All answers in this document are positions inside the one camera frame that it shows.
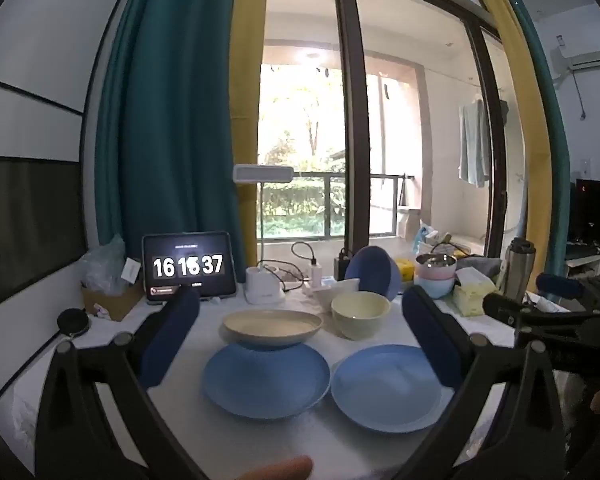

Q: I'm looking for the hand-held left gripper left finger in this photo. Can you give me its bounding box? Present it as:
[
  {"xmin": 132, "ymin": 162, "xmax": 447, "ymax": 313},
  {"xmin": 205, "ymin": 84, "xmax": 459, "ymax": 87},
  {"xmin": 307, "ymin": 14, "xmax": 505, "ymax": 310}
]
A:
[{"xmin": 35, "ymin": 285, "xmax": 216, "ymax": 480}]

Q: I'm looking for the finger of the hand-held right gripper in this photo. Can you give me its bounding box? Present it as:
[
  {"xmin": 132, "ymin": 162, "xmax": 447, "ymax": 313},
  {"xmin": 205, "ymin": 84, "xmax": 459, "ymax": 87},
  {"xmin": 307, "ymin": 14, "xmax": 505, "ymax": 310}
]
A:
[
  {"xmin": 482, "ymin": 292, "xmax": 600, "ymax": 328},
  {"xmin": 536, "ymin": 273, "xmax": 600, "ymax": 306}
]

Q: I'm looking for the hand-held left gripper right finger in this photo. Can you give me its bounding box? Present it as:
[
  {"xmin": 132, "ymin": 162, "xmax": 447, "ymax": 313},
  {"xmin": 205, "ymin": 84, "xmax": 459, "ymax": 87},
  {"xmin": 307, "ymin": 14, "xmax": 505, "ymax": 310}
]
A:
[{"xmin": 395, "ymin": 285, "xmax": 566, "ymax": 480}]

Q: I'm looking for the blue plate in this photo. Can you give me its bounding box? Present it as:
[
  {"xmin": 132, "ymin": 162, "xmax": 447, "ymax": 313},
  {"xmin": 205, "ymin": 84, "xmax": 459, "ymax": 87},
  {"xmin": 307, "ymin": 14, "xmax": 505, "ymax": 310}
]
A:
[
  {"xmin": 331, "ymin": 344, "xmax": 456, "ymax": 433},
  {"xmin": 202, "ymin": 342, "xmax": 331, "ymax": 420}
]

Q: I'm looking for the cream bowl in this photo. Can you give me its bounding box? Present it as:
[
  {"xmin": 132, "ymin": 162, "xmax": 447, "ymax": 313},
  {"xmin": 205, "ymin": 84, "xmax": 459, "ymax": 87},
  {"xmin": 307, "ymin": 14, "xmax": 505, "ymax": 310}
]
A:
[{"xmin": 331, "ymin": 291, "xmax": 392, "ymax": 341}]

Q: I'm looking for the dark blue bowl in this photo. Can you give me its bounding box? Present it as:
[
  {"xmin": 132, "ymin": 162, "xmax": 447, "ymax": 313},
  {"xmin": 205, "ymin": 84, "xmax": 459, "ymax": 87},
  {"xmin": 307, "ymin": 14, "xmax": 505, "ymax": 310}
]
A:
[{"xmin": 344, "ymin": 246, "xmax": 403, "ymax": 302}]

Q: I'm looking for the beige plate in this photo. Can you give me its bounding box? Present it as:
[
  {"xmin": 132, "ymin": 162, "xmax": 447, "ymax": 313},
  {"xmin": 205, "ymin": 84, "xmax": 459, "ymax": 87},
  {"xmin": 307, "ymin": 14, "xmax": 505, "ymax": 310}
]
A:
[{"xmin": 223, "ymin": 309, "xmax": 324, "ymax": 351}]

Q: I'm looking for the white strawberry print bowl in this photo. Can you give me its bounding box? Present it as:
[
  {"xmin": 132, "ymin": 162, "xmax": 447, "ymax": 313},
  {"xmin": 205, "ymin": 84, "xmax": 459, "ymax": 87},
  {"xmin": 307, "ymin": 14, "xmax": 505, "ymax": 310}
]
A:
[{"xmin": 312, "ymin": 278, "xmax": 361, "ymax": 313}]

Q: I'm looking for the person's left hand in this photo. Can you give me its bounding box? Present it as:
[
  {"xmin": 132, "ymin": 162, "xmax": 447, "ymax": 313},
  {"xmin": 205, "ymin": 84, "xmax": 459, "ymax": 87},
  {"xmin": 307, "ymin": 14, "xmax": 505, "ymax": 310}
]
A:
[{"xmin": 237, "ymin": 455, "xmax": 314, "ymax": 480}]

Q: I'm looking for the yellow tissue pack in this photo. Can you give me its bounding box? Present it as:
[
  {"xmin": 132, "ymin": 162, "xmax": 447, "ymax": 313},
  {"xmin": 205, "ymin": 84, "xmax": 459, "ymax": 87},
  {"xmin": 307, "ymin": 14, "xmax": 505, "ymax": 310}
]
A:
[{"xmin": 452, "ymin": 266, "xmax": 501, "ymax": 317}]

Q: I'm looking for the steel thermos bottle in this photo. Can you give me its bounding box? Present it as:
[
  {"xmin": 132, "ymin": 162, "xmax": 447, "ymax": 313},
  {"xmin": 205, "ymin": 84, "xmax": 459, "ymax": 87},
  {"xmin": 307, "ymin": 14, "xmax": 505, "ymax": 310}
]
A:
[{"xmin": 500, "ymin": 237, "xmax": 537, "ymax": 301}]

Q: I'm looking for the grey cloth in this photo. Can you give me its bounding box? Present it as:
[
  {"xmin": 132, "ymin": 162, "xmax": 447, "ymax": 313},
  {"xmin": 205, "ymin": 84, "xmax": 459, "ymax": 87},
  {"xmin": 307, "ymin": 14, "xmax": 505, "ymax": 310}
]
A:
[{"xmin": 460, "ymin": 255, "xmax": 503, "ymax": 276}]

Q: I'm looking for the light blue bowl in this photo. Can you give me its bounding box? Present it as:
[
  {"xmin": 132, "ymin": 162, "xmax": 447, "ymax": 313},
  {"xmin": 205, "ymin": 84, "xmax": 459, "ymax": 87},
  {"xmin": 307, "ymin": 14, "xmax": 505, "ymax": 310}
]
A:
[{"xmin": 416, "ymin": 276, "xmax": 455, "ymax": 300}]

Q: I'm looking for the pink steel-lined bowl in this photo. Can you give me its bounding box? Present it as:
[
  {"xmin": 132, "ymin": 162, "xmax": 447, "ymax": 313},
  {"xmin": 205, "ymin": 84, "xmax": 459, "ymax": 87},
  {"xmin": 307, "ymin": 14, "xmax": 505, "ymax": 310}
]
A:
[{"xmin": 415, "ymin": 253, "xmax": 457, "ymax": 281}]

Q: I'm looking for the cardboard box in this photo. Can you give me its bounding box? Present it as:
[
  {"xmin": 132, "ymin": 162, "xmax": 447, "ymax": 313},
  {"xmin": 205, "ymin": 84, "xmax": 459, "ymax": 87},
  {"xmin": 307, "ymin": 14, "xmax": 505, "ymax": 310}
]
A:
[{"xmin": 81, "ymin": 280, "xmax": 146, "ymax": 322}]

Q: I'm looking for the black tablet clock display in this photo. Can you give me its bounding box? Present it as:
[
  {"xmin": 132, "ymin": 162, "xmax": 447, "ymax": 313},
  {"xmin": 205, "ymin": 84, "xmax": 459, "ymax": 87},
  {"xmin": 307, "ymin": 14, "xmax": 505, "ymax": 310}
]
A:
[{"xmin": 142, "ymin": 231, "xmax": 238, "ymax": 302}]

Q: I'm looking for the small white box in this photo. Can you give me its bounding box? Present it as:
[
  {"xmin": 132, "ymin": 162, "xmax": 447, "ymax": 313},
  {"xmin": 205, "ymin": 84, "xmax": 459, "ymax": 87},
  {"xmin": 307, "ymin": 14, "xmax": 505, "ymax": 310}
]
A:
[{"xmin": 121, "ymin": 257, "xmax": 142, "ymax": 285}]

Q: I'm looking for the black monitor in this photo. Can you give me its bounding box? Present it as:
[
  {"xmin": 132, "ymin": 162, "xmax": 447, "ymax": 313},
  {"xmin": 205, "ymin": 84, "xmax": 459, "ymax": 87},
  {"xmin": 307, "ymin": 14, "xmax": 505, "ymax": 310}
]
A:
[{"xmin": 575, "ymin": 177, "xmax": 600, "ymax": 243}]

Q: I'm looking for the blue and white bag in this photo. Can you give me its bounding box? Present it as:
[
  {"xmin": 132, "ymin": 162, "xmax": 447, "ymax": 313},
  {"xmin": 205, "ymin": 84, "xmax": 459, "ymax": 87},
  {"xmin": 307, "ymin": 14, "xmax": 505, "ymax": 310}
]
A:
[{"xmin": 412, "ymin": 220, "xmax": 453, "ymax": 256}]

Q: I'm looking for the black round disc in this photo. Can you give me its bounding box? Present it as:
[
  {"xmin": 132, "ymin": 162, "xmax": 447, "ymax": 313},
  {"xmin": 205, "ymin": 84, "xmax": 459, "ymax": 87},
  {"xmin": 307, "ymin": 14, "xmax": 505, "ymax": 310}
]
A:
[{"xmin": 56, "ymin": 308, "xmax": 90, "ymax": 337}]

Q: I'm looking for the clear plastic bag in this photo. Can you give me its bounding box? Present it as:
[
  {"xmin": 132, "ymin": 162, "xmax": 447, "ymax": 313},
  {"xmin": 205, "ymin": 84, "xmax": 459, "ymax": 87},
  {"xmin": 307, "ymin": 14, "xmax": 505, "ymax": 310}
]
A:
[{"xmin": 77, "ymin": 234, "xmax": 128, "ymax": 296}]

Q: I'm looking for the white desk lamp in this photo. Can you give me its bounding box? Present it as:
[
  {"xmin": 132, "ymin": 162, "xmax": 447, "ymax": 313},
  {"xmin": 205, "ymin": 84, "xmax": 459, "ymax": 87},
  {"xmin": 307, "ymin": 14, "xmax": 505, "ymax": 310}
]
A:
[
  {"xmin": 232, "ymin": 164, "xmax": 295, "ymax": 306},
  {"xmin": 228, "ymin": 0, "xmax": 270, "ymax": 266}
]

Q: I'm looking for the white textured tablecloth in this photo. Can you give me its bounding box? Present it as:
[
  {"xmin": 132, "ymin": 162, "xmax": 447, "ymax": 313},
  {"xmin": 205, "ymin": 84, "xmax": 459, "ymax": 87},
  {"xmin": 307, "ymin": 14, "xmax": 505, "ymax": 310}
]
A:
[{"xmin": 0, "ymin": 280, "xmax": 531, "ymax": 480}]

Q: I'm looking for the teal curtain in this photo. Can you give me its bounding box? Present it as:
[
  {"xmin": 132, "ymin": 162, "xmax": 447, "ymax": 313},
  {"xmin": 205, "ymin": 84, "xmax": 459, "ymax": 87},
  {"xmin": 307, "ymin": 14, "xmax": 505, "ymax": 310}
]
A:
[
  {"xmin": 497, "ymin": 0, "xmax": 571, "ymax": 291},
  {"xmin": 96, "ymin": 0, "xmax": 261, "ymax": 281}
]

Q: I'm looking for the hanging light blue towel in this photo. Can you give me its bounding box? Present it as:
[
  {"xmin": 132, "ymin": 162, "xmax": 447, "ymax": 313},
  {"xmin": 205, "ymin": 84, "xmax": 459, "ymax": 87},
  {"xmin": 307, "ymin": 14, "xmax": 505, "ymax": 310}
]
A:
[{"xmin": 457, "ymin": 97, "xmax": 492, "ymax": 188}]

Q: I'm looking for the balcony railing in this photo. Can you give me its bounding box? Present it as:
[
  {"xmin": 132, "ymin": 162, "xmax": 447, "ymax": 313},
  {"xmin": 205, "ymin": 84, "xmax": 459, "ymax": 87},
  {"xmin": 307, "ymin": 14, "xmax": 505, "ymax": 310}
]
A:
[{"xmin": 257, "ymin": 170, "xmax": 413, "ymax": 238}]

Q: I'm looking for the yellow curtain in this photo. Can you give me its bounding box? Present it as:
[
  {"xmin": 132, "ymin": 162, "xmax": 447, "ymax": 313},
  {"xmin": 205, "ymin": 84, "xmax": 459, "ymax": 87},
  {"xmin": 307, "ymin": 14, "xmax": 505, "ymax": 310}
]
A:
[{"xmin": 467, "ymin": 0, "xmax": 553, "ymax": 281}]

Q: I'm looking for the white air conditioner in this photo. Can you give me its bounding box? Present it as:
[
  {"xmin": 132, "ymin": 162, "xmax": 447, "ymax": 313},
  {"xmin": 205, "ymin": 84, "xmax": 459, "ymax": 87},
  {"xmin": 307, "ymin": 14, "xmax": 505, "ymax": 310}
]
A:
[{"xmin": 550, "ymin": 35, "xmax": 600, "ymax": 91}]

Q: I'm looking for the black charger cable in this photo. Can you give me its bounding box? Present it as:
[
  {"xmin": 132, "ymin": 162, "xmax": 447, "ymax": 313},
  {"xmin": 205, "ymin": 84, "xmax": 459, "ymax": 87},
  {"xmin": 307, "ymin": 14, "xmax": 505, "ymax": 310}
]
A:
[{"xmin": 280, "ymin": 241, "xmax": 318, "ymax": 293}]

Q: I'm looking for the brown sliding door frame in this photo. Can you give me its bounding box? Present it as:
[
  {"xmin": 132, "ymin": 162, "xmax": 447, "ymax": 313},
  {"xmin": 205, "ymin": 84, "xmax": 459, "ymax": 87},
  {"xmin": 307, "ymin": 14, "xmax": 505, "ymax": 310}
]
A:
[{"xmin": 332, "ymin": 0, "xmax": 373, "ymax": 261}]

